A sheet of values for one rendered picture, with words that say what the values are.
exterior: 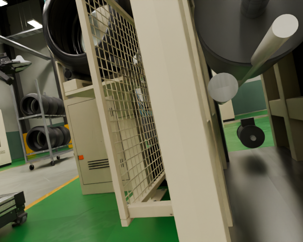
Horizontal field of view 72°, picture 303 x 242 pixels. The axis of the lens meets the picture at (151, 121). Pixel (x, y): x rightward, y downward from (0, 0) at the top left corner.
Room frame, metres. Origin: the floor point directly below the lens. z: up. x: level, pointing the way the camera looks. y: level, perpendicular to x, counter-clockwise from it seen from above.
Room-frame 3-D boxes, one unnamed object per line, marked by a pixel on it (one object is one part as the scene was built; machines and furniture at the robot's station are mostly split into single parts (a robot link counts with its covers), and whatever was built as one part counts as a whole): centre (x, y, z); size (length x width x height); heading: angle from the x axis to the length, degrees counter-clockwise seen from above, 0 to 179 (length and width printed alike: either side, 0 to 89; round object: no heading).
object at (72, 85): (1.33, 0.35, 0.84); 0.36 x 0.09 x 0.06; 161
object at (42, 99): (5.19, 2.53, 0.96); 1.30 x 0.62 x 1.92; 176
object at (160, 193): (1.53, 0.15, 0.01); 0.27 x 0.27 x 0.02; 71
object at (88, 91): (1.28, 0.22, 0.80); 0.37 x 0.36 x 0.02; 71
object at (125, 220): (0.96, -0.02, 0.65); 0.90 x 0.02 x 0.70; 161
